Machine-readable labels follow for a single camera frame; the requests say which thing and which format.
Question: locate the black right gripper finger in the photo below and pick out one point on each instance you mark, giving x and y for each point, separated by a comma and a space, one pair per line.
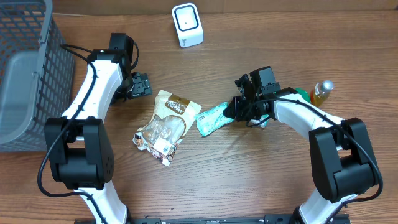
242, 82
229, 111

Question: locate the white barcode scanner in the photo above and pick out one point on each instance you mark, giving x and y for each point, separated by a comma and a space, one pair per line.
187, 25

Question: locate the grey plastic mesh basket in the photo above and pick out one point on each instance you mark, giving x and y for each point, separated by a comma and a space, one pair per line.
36, 73

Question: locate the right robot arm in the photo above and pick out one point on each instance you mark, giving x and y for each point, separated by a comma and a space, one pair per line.
344, 167

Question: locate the yellow juice bottle silver cap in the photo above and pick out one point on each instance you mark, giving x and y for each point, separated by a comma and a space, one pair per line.
321, 92

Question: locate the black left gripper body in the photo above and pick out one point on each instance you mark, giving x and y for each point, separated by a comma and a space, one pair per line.
140, 86

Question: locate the green lid white jar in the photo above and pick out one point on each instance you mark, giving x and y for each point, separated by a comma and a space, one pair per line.
304, 94

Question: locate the teal white tissue pack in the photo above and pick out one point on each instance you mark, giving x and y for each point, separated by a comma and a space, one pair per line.
262, 122

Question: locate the brown white snack packet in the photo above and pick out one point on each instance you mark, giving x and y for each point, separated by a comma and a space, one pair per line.
173, 116

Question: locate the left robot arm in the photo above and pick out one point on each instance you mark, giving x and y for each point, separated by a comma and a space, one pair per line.
79, 159

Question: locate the teal white snack packet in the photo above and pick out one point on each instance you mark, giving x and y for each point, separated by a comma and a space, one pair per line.
213, 119

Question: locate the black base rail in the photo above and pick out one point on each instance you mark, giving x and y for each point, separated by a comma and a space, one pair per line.
214, 220

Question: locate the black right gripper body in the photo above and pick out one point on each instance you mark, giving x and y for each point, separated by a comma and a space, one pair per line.
237, 107

